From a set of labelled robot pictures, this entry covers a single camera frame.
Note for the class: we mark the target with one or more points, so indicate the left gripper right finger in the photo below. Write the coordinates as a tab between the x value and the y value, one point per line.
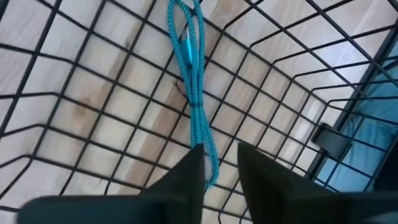
280	193

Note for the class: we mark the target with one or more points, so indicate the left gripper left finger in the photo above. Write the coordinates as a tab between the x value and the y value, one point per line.
174	202

